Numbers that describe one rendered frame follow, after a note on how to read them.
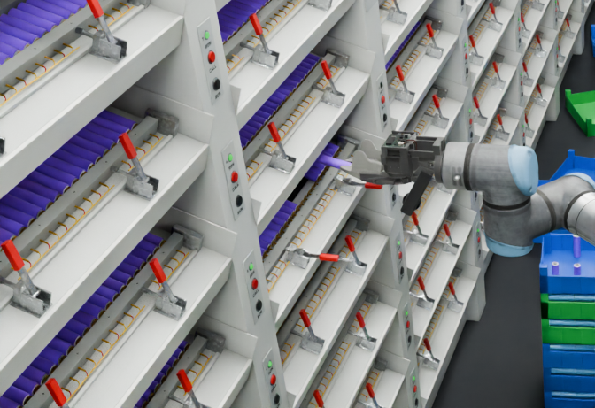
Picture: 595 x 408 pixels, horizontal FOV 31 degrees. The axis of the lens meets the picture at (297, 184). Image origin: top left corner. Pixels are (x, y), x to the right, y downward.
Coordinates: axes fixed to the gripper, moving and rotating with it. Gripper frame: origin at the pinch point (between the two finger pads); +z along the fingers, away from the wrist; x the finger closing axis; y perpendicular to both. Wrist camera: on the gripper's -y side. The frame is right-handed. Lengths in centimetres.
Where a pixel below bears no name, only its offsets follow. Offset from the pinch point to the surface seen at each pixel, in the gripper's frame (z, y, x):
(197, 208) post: 4, 20, 51
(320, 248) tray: 0.3, -7.9, 17.5
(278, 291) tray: 2.1, -7.1, 33.4
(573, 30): 7, -86, -289
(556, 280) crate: -30, -59, -53
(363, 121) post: 3.4, 0.9, -18.9
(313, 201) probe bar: 5.0, -3.6, 7.8
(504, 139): 4, -66, -142
